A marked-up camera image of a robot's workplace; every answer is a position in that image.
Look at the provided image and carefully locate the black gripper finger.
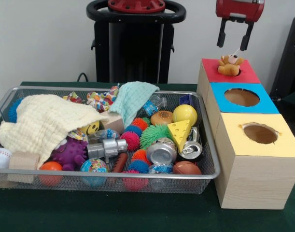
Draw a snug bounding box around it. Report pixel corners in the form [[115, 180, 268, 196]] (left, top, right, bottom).
[[216, 19, 229, 48], [240, 22, 254, 51]]

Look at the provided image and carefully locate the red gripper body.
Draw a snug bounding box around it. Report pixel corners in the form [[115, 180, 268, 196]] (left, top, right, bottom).
[[215, 0, 265, 24]]

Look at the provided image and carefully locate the brown plush bear toy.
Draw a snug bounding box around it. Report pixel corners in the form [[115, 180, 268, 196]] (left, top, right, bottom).
[[217, 49, 244, 77]]

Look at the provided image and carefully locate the light blue waffle cloth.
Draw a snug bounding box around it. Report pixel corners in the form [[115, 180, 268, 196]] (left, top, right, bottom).
[[109, 81, 160, 129]]

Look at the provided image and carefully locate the cream waffle cloth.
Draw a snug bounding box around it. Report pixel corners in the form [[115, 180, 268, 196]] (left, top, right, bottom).
[[0, 93, 110, 170]]

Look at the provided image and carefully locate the wooden box with three holes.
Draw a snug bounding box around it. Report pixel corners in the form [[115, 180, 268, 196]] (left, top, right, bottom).
[[197, 58, 295, 210]]

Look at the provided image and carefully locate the silver mesh bin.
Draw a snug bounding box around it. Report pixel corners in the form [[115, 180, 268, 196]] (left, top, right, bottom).
[[0, 86, 221, 195]]

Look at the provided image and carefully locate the black upright panel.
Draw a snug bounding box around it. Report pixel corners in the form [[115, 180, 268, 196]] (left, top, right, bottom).
[[269, 15, 295, 99]]

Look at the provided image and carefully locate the yellow ball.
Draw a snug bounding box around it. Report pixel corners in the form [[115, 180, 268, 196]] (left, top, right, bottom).
[[172, 104, 198, 127]]

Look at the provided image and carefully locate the toy hamburger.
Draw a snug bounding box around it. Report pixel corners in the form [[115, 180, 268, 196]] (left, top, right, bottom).
[[150, 110, 174, 126]]

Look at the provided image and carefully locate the yellow cheese wedge toy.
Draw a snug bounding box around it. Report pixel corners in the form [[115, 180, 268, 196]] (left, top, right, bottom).
[[167, 119, 192, 153]]

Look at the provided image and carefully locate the green spiky ball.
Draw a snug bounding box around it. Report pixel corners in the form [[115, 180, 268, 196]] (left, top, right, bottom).
[[140, 123, 171, 149]]

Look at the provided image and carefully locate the crushed silver can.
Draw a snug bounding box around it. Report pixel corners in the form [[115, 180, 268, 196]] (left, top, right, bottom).
[[146, 138, 178, 166]]

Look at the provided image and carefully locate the brown toy football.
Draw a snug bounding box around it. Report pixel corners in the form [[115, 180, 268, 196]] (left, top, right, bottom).
[[172, 160, 202, 175]]

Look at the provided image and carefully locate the globe print ball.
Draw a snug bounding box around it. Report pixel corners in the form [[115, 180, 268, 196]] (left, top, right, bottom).
[[80, 158, 109, 173]]

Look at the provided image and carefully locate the white baseball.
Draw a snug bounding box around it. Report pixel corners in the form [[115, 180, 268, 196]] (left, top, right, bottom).
[[0, 147, 13, 169]]

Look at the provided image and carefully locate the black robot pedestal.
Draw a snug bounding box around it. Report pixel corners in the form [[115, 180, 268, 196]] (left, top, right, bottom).
[[86, 0, 187, 84]]

